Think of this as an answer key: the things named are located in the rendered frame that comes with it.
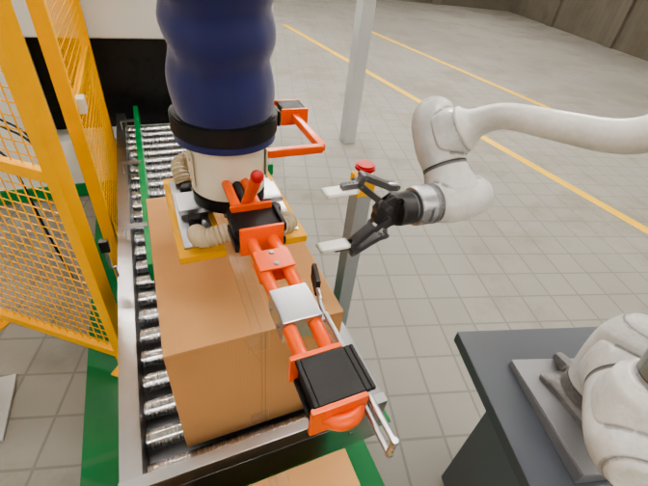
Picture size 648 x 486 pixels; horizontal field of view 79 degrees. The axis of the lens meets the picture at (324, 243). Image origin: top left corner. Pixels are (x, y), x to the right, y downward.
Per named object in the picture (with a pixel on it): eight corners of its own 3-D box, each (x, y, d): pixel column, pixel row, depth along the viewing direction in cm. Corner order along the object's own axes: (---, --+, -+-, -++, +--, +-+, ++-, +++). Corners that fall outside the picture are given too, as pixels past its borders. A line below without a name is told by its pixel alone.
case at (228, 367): (166, 290, 145) (146, 198, 120) (270, 269, 159) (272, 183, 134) (187, 447, 103) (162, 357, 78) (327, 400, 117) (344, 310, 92)
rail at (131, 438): (121, 141, 264) (115, 113, 252) (130, 140, 266) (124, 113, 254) (134, 514, 102) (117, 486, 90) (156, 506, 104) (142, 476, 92)
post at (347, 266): (323, 347, 198) (350, 171, 136) (336, 343, 200) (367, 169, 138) (329, 358, 193) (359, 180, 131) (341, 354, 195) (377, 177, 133)
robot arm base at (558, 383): (579, 355, 112) (588, 342, 109) (648, 428, 95) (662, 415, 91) (526, 364, 107) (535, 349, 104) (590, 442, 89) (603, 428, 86)
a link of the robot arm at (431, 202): (438, 230, 88) (416, 235, 86) (416, 209, 94) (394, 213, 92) (449, 196, 82) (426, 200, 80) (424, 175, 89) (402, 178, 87)
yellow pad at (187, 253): (163, 184, 106) (160, 168, 103) (201, 180, 110) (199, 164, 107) (179, 265, 83) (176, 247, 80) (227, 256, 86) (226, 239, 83)
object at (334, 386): (286, 378, 53) (288, 356, 50) (336, 363, 56) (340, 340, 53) (309, 437, 47) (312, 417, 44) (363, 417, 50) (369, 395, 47)
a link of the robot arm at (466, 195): (424, 230, 93) (410, 177, 94) (475, 220, 98) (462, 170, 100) (452, 220, 83) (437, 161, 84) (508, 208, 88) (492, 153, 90)
